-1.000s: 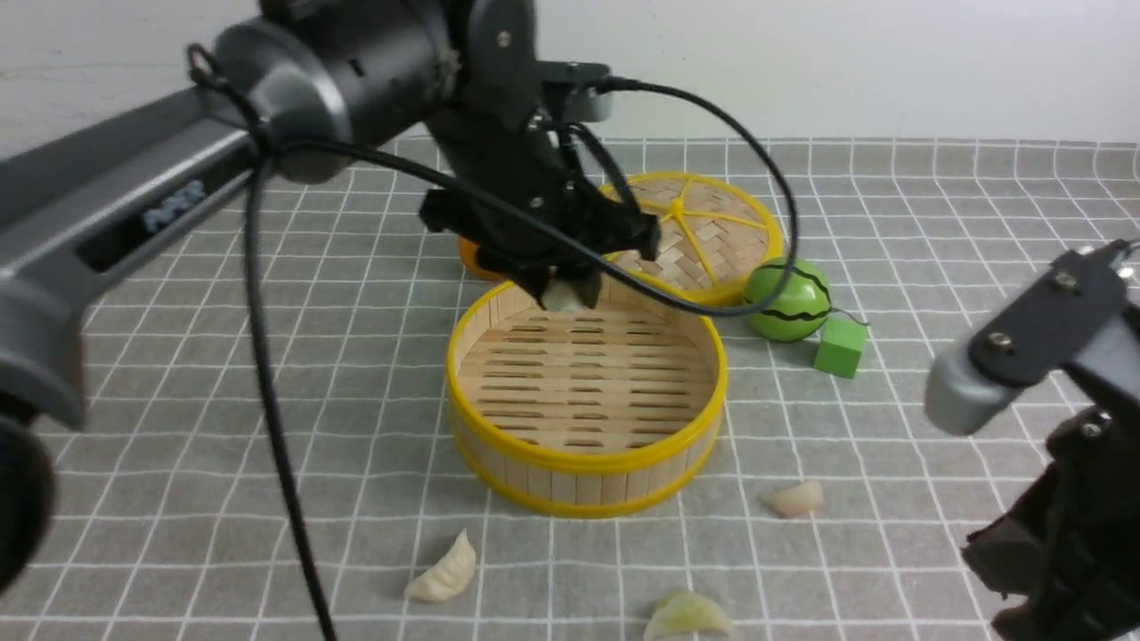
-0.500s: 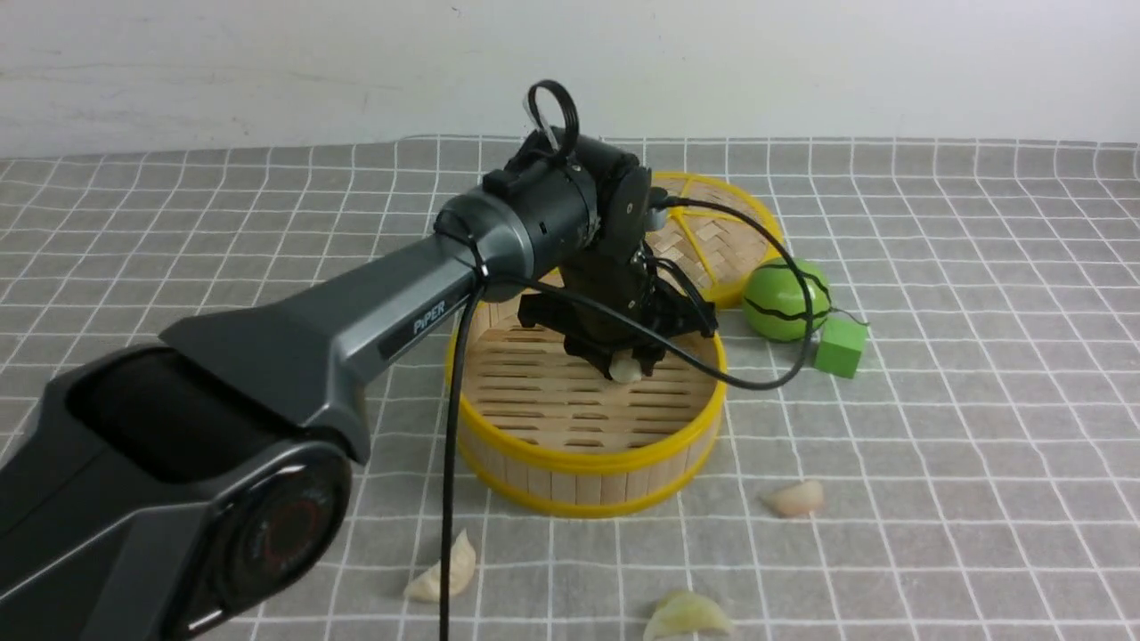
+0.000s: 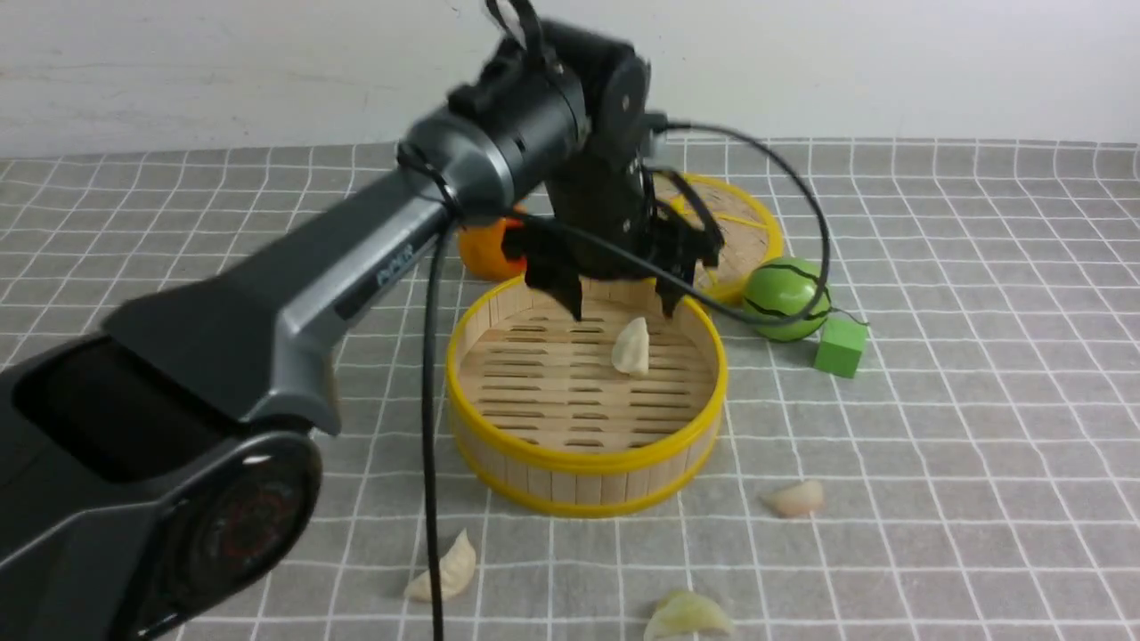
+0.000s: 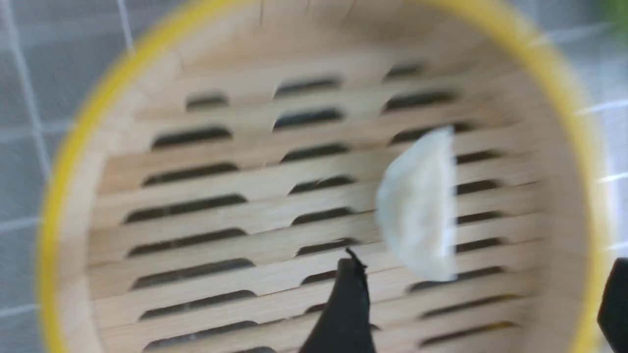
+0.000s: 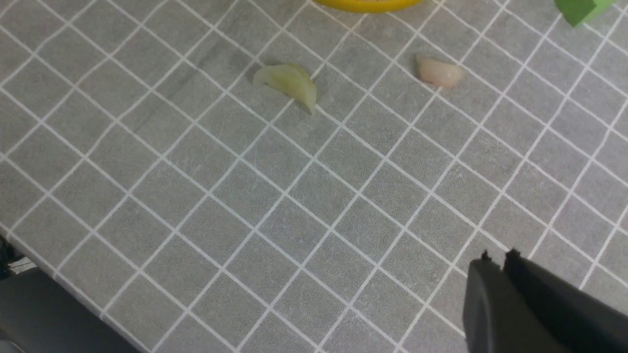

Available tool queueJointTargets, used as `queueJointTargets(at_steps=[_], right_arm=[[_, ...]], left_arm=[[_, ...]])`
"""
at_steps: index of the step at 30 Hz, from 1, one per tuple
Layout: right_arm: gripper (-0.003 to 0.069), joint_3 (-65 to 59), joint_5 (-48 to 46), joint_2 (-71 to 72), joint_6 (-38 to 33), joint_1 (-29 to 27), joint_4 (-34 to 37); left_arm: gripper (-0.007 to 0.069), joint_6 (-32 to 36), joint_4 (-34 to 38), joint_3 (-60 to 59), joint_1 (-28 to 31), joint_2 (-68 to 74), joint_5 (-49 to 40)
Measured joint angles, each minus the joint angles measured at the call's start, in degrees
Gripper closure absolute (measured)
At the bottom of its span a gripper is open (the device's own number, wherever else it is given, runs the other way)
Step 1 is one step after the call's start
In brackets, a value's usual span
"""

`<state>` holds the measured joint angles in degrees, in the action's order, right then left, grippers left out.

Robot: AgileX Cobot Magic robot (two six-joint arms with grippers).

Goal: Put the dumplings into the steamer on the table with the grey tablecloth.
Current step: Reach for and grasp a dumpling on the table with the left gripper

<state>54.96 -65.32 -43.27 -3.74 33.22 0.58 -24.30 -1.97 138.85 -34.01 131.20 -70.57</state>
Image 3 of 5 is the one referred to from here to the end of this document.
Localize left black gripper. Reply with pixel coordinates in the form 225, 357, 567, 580
502, 154, 724, 321

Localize pale green dumpling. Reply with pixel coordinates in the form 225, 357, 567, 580
643, 591, 736, 640

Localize grey checked tablecloth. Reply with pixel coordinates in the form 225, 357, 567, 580
1, 141, 1139, 640

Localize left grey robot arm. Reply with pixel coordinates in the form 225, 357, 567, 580
3, 1, 724, 640

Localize yellow rimmed bamboo steamer tray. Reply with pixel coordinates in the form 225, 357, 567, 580
445, 279, 728, 518

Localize woven bamboo steamer lid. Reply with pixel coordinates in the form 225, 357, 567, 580
681, 172, 785, 308

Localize cream white dumpling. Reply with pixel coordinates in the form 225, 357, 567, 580
404, 529, 479, 602

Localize green toy watermelon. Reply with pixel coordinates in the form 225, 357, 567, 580
741, 255, 831, 344

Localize orange toy pear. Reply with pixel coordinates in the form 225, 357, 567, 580
457, 216, 526, 281

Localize green wooden cube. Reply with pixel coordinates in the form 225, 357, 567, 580
813, 316, 870, 380

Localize pinkish white dumpling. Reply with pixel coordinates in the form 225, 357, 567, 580
762, 479, 827, 518

